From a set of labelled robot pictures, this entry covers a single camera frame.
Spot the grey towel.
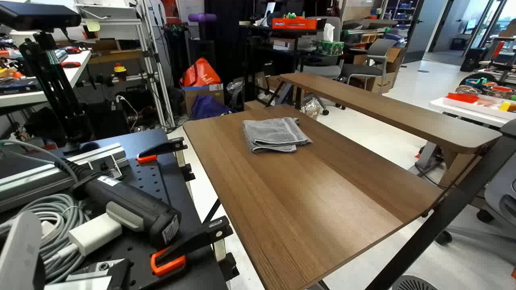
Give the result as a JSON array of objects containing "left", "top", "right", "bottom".
[{"left": 243, "top": 118, "right": 311, "bottom": 154}]

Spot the cardboard box on floor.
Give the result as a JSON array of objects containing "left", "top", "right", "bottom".
[{"left": 182, "top": 83, "right": 227, "bottom": 118}]

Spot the orange bag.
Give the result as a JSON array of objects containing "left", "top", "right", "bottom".
[{"left": 180, "top": 59, "right": 221, "bottom": 88}]

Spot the black orange clamp far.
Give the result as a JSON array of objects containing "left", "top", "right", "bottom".
[{"left": 135, "top": 138, "right": 187, "bottom": 165}]

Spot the black orange clamp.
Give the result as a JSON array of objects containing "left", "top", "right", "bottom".
[
  {"left": 150, "top": 217, "right": 232, "bottom": 278},
  {"left": 135, "top": 138, "right": 187, "bottom": 165}
]

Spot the orange red bin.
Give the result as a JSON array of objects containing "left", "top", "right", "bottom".
[{"left": 271, "top": 17, "right": 317, "bottom": 31}]

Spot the black perforated mounting board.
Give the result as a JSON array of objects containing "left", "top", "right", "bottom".
[{"left": 62, "top": 128, "right": 233, "bottom": 290}]

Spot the black orange clamp near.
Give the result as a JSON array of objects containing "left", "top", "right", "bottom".
[{"left": 150, "top": 217, "right": 232, "bottom": 278}]

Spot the white power adapter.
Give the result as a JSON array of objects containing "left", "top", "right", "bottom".
[{"left": 69, "top": 213, "right": 122, "bottom": 257}]

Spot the white side table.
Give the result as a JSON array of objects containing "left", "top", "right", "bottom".
[{"left": 430, "top": 92, "right": 516, "bottom": 128}]

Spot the grey office chair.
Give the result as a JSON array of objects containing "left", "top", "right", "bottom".
[{"left": 435, "top": 157, "right": 516, "bottom": 268}]

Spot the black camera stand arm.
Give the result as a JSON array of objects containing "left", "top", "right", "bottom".
[{"left": 19, "top": 31, "right": 93, "bottom": 144}]

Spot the grey coiled cable bundle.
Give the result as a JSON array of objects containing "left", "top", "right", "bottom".
[{"left": 0, "top": 192, "right": 87, "bottom": 284}]

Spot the silver aluminium rail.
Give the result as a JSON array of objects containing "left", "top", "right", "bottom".
[{"left": 0, "top": 144, "right": 129, "bottom": 212}]

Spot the black camera on stand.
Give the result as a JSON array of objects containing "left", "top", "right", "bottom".
[{"left": 0, "top": 2, "right": 80, "bottom": 31}]

